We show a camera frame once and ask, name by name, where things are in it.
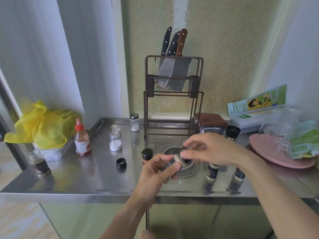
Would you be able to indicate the person's left hand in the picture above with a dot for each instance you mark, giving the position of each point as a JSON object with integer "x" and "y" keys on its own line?
{"x": 149, "y": 182}

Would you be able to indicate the person's right hand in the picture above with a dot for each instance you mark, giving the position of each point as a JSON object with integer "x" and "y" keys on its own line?
{"x": 219, "y": 149}

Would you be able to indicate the person's right thumb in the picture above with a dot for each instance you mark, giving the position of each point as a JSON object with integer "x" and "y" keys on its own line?
{"x": 193, "y": 154}

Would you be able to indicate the person's left thumb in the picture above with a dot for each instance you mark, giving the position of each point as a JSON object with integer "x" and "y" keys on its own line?
{"x": 174, "y": 171}

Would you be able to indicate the dark spice jar silver rim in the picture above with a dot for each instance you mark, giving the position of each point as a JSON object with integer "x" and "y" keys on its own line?
{"x": 172, "y": 163}

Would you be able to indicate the person's left forearm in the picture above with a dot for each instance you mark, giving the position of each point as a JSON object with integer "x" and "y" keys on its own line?
{"x": 124, "y": 221}

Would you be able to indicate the person's right forearm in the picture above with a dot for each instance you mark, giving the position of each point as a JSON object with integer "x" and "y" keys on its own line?
{"x": 279, "y": 196}

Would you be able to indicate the clear glass dish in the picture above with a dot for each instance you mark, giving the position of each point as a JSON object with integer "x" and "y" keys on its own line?
{"x": 172, "y": 149}

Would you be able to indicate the dark striped cloth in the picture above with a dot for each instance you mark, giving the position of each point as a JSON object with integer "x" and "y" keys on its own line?
{"x": 211, "y": 129}

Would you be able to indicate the red spice jar black lid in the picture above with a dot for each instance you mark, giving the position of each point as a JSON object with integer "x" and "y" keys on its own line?
{"x": 147, "y": 155}

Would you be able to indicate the brown cloth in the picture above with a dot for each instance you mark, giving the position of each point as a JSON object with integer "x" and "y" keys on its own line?
{"x": 210, "y": 119}

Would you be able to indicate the tall grinder black cap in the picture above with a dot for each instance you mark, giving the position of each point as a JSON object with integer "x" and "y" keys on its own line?
{"x": 233, "y": 133}

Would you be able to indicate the steel cabinet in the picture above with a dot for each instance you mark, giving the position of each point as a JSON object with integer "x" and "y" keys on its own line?
{"x": 189, "y": 221}

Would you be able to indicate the glass shaker silver lid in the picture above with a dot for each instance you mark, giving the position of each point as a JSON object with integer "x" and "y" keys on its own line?
{"x": 134, "y": 123}

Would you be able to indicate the brown metal knife rack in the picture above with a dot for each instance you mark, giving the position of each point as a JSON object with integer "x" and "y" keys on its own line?
{"x": 149, "y": 107}

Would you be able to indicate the glass jar white powder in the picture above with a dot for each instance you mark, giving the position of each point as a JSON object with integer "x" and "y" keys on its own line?
{"x": 115, "y": 143}

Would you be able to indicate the white green wrap box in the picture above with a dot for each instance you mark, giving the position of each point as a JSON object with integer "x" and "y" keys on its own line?
{"x": 254, "y": 111}

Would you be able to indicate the pink plate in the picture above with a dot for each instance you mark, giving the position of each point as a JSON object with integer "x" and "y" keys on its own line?
{"x": 269, "y": 151}

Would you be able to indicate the clear plastic bag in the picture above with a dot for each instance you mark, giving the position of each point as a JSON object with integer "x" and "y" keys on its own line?
{"x": 279, "y": 129}

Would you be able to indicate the red sauce bottle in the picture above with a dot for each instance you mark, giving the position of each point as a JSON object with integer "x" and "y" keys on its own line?
{"x": 82, "y": 141}

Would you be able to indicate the green plastic packet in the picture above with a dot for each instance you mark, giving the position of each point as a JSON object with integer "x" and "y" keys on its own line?
{"x": 305, "y": 140}

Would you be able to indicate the white plastic container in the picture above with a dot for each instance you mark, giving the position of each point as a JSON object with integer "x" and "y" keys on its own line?
{"x": 53, "y": 154}

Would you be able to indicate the open dark glass jar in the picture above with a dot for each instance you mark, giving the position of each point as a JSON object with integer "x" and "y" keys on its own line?
{"x": 39, "y": 165}

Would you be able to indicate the yellow plastic bag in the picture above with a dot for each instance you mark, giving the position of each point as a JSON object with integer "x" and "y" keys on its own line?
{"x": 44, "y": 126}

